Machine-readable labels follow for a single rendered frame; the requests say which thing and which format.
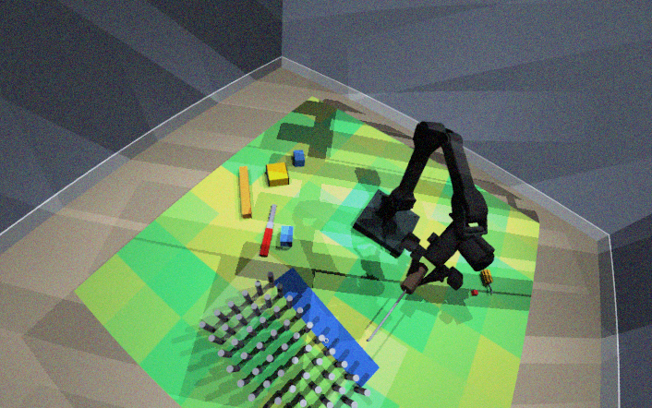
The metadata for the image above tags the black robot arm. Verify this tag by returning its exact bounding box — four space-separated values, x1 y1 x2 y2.
377 122 495 271

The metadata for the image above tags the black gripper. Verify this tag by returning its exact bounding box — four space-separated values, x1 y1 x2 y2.
401 232 464 291

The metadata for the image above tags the small blue block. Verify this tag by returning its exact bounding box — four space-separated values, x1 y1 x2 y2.
280 226 294 247
293 150 305 167

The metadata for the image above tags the blue flat strip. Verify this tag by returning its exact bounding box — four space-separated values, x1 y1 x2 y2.
274 267 380 387

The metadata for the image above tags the orange long bar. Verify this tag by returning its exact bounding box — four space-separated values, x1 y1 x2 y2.
239 166 252 220

